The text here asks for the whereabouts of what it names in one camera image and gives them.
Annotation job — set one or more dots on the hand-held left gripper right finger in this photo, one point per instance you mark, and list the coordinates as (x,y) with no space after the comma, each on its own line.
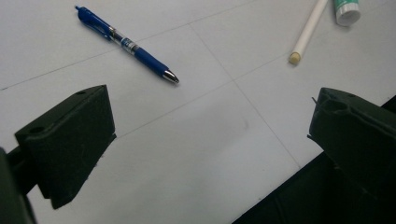
(358,140)

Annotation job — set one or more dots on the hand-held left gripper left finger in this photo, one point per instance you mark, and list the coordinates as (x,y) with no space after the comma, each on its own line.
(68,140)

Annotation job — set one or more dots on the blue ballpoint pen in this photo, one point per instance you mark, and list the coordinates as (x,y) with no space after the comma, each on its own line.
(149,59)

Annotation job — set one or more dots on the white pen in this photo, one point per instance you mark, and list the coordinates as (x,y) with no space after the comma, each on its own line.
(308,31)

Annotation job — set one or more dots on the green and white glue stick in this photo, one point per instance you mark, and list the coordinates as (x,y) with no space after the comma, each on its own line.
(347,12)

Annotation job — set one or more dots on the white table cover sheet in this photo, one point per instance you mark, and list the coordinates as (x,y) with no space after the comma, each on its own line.
(186,155)

